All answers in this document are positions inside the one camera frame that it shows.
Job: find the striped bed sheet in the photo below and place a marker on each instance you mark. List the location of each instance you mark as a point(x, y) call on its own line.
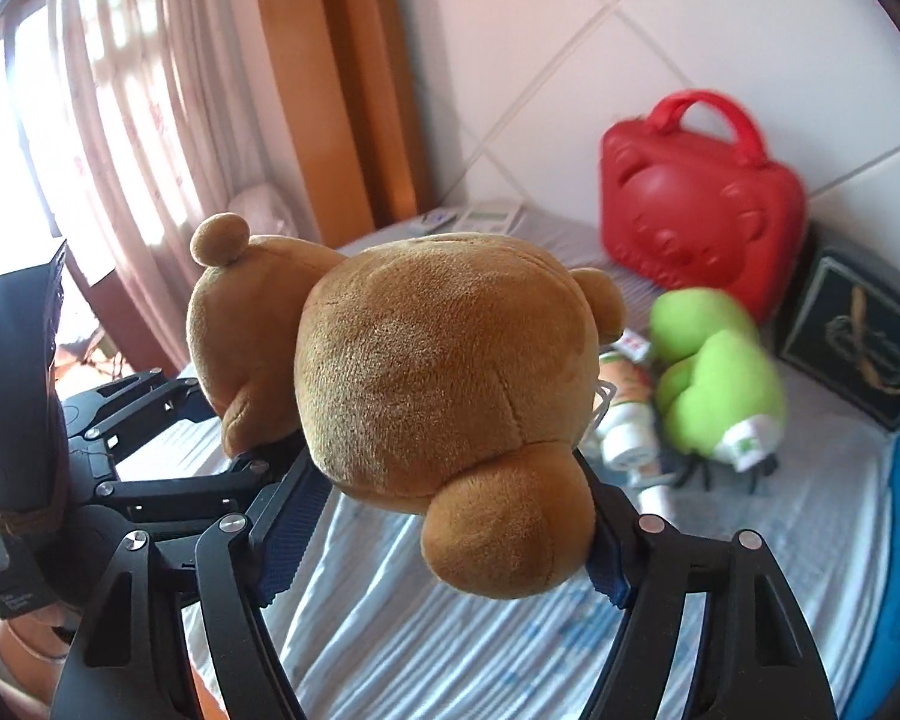
point(420, 652)

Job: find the small red white box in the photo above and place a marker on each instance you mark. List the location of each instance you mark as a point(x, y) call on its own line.
point(634, 345)

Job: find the black gift box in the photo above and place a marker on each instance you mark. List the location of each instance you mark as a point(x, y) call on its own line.
point(847, 330)

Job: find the person's left forearm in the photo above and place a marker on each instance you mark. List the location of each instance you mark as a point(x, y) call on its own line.
point(34, 645)

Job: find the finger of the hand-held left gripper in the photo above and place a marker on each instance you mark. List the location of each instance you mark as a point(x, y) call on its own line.
point(157, 397)
point(195, 491)

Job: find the red plastic bear case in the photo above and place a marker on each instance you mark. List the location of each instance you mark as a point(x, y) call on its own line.
point(690, 202)

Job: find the brown teddy bear plush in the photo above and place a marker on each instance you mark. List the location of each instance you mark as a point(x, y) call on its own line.
point(420, 360)

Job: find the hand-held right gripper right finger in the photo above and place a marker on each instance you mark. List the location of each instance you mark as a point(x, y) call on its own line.
point(607, 577)

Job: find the small white bottle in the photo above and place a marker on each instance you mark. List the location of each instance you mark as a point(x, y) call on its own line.
point(656, 495)

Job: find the white flat device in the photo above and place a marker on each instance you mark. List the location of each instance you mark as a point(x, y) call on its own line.
point(487, 214)

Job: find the wooden door frame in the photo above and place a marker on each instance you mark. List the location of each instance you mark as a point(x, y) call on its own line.
point(345, 90)

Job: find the green plush toy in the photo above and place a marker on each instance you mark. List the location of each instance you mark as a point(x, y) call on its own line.
point(720, 382)

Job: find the white orange medicine bottle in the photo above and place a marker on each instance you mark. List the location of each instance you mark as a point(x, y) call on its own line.
point(626, 405)

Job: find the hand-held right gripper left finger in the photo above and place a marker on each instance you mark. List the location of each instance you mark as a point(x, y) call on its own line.
point(285, 547)

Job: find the sheer pink curtain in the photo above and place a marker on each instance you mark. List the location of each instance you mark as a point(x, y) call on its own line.
point(157, 90)

